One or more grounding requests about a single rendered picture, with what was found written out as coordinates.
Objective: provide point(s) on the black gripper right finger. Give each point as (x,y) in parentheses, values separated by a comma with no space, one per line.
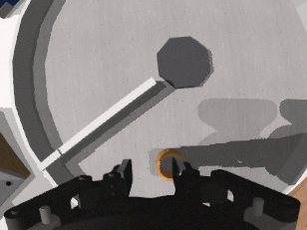
(265,208)

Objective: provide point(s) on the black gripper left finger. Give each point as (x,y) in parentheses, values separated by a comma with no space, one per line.
(52,208)

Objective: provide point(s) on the bronze bushing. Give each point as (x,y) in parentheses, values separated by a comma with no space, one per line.
(166,174)

